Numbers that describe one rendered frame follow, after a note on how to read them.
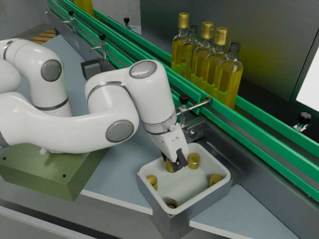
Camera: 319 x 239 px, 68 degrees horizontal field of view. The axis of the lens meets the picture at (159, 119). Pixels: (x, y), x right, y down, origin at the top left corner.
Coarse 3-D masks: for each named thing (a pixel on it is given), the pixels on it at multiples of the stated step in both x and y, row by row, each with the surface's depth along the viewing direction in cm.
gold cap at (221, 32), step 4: (216, 28) 67; (220, 28) 67; (224, 28) 67; (216, 32) 67; (220, 32) 67; (224, 32) 66; (216, 36) 68; (220, 36) 67; (224, 36) 67; (216, 40) 68; (220, 40) 68; (224, 40) 68; (216, 44) 69; (220, 44) 68; (224, 44) 69
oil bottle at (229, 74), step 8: (224, 64) 68; (232, 64) 66; (240, 64) 67; (216, 72) 71; (224, 72) 68; (232, 72) 67; (240, 72) 69; (216, 80) 72; (224, 80) 69; (232, 80) 69; (240, 80) 71; (216, 88) 73; (224, 88) 71; (232, 88) 71; (216, 96) 75; (224, 96) 72; (232, 96) 73; (224, 104) 73; (232, 104) 76
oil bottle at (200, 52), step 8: (200, 48) 75; (208, 48) 74; (200, 56) 75; (192, 64) 80; (200, 64) 76; (192, 72) 81; (200, 72) 78; (192, 80) 83; (200, 80) 79; (200, 88) 81
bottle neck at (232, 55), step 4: (232, 40) 65; (236, 40) 66; (232, 44) 64; (236, 44) 64; (240, 44) 64; (232, 48) 65; (236, 48) 64; (228, 52) 66; (232, 52) 65; (236, 52) 65; (228, 56) 67; (232, 56) 66; (236, 56) 66; (232, 60) 67
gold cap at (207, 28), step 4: (204, 24) 70; (208, 24) 70; (212, 24) 70; (204, 28) 71; (208, 28) 70; (212, 28) 71; (204, 32) 72; (208, 32) 71; (212, 32) 72; (204, 36) 72; (208, 36) 72; (212, 36) 73
